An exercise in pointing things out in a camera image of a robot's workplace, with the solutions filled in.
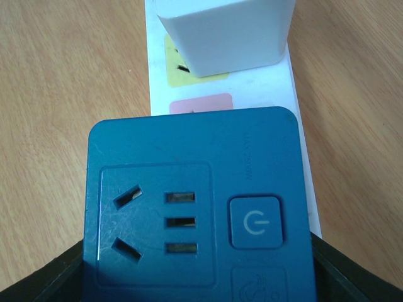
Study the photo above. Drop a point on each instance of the white usb charger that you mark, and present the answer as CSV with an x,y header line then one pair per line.
x,y
216,37

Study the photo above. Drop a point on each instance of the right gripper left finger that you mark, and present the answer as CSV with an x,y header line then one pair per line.
x,y
59,280

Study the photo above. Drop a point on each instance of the white power strip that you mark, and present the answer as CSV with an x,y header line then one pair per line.
x,y
248,100

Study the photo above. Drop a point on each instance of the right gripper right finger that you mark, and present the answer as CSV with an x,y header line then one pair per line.
x,y
338,278

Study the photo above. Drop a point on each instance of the dark blue adapter base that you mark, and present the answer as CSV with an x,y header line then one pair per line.
x,y
197,207

